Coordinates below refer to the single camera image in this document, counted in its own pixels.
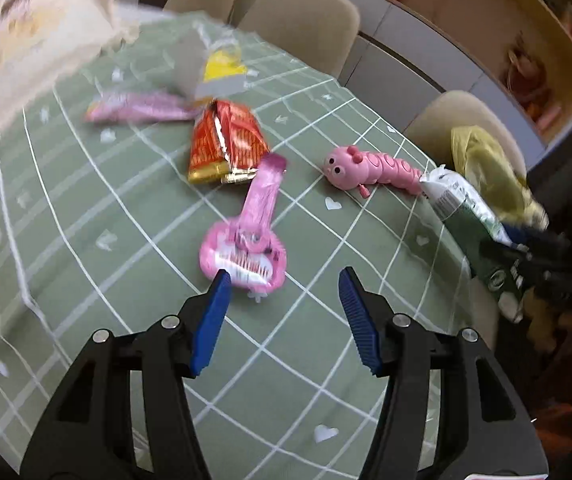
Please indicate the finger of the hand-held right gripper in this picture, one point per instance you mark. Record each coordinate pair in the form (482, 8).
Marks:
(531, 247)

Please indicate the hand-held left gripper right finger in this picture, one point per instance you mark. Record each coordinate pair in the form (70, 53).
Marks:
(361, 320)

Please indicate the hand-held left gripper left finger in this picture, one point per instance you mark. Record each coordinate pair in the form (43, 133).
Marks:
(213, 320)

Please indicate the pink guitar-shaped packet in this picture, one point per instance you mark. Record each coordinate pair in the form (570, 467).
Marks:
(246, 250)

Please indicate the green white snack bag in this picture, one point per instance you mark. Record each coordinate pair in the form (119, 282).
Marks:
(461, 205)

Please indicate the yellow plastic garbage bag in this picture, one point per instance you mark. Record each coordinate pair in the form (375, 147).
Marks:
(486, 170)

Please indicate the person's right hand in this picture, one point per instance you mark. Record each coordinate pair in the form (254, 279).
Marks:
(546, 320)

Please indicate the pink caterpillar toy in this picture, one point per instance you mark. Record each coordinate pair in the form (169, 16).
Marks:
(351, 165)

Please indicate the green checked tablecloth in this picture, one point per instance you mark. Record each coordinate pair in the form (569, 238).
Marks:
(91, 185)

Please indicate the red gold wrapper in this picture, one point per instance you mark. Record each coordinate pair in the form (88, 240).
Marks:
(231, 135)

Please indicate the wooden shelf unit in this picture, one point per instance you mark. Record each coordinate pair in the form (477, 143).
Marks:
(541, 35)

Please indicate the purple pink wrapper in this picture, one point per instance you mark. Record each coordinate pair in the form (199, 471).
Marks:
(141, 106)

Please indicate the white cabinet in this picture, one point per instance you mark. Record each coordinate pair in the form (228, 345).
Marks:
(406, 45)

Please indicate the clear yellow plastic package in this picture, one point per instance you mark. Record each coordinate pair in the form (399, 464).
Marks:
(221, 67)

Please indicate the white printed cartoon bag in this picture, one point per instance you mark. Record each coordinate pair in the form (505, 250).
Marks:
(26, 35)

